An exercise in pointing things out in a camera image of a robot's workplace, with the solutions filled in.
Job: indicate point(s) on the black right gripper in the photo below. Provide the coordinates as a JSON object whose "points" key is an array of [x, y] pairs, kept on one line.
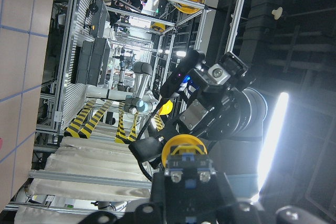
{"points": [[222, 105]]}

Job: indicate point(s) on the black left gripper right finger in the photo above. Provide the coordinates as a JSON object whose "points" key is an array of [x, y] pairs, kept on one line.
{"points": [[231, 210]]}

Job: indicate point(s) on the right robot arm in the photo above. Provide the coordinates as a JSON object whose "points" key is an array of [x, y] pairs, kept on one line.
{"points": [[236, 157]]}

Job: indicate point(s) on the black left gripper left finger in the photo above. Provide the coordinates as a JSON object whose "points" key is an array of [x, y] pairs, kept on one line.
{"points": [[149, 212]]}

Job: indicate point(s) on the yellow push button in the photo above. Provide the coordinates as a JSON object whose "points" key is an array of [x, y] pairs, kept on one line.
{"points": [[186, 160]]}

